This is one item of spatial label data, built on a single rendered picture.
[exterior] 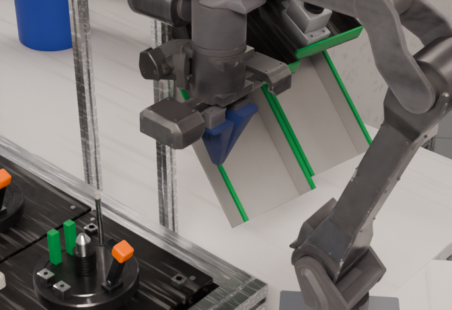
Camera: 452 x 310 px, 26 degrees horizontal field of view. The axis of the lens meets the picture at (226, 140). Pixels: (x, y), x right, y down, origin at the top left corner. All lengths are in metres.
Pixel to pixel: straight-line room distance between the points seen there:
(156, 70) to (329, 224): 0.24
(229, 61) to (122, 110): 0.95
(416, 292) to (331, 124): 0.29
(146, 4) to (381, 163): 0.30
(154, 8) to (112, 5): 1.36
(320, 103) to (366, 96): 1.21
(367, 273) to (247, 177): 0.39
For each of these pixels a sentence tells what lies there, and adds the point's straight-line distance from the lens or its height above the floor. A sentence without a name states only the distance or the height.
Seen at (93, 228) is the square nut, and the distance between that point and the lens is 1.42.
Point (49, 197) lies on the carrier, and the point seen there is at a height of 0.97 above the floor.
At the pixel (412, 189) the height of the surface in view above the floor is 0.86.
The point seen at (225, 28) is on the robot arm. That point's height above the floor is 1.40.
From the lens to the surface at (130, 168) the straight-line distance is 1.76.
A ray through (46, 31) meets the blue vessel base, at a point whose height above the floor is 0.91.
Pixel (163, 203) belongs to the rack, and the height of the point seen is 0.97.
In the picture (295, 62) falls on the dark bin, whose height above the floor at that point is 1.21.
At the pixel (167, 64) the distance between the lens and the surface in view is 1.04.
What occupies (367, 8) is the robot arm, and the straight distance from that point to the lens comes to 0.88.
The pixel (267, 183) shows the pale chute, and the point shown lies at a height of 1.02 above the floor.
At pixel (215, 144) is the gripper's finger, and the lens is 1.07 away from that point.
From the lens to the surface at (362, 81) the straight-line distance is 2.70.
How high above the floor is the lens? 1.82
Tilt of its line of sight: 32 degrees down
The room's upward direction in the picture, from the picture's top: straight up
